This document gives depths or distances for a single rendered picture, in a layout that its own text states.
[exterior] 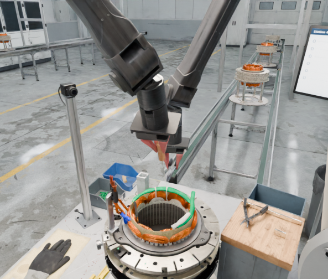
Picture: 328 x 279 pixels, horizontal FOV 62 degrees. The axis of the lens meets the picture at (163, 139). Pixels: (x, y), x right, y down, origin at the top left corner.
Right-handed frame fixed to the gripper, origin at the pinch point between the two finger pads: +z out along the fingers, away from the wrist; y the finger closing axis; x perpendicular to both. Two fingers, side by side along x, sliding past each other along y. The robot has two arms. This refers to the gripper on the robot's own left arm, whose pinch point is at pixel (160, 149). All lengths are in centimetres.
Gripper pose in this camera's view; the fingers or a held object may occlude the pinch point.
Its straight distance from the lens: 65.8
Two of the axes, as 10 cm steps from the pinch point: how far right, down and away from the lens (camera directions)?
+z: 1.1, 6.8, 7.2
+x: -2.4, 7.2, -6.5
